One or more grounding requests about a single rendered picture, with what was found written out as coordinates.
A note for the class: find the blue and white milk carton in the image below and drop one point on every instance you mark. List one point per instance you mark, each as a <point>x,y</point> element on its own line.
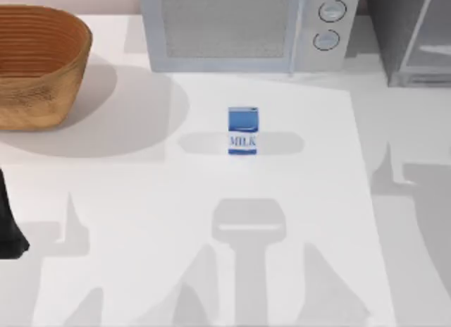
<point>242,129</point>

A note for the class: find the microwave oven door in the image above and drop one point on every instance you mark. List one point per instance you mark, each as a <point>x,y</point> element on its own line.
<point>222,27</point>

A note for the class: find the round microwave knob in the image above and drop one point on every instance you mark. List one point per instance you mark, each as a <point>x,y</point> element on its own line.
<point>332,9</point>
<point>326,39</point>

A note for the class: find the pale microwave oven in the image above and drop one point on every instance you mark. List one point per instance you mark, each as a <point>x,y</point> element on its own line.
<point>349,31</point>

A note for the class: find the brown woven basket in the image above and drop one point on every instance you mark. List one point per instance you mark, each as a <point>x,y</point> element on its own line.
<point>42,69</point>

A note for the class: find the grey cabinet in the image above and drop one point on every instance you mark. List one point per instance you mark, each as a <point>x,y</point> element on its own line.
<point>415,34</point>

